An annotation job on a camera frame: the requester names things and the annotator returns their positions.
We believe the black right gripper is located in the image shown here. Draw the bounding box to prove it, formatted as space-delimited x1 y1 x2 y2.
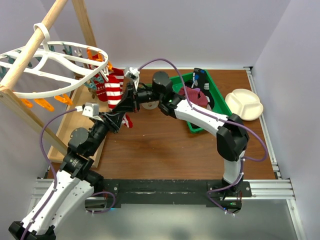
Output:
112 81 163 114

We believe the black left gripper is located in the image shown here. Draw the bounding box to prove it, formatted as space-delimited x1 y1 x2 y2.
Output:
88 111 125 155

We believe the red white striped sock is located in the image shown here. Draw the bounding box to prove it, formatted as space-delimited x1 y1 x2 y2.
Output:
104 67 133 129

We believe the black blue logo sock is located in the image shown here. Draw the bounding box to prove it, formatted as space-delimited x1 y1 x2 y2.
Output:
191 68 215 110

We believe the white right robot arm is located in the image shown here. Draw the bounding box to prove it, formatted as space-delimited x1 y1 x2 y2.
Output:
113 67 250 197

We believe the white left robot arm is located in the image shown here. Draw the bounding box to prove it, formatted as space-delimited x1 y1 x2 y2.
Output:
8 112 124 240

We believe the white oval sock hanger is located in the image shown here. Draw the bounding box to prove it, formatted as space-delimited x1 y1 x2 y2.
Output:
0 22 110 99

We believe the green ceramic mug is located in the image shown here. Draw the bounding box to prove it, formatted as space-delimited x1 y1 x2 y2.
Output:
141 100 159 110

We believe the red cat christmas sock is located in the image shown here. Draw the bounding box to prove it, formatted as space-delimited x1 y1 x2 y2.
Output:
86 48 108 102

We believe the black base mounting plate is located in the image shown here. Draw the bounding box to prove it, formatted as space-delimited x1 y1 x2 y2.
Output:
74 178 251 213

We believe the green plastic tray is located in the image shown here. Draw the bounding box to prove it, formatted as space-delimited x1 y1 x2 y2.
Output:
170 68 232 134

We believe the cream divided plate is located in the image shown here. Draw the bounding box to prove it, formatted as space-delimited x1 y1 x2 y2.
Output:
225 88 264 121

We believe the wooden drying rack frame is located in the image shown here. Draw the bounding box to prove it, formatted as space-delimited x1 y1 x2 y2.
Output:
0 0 97 160

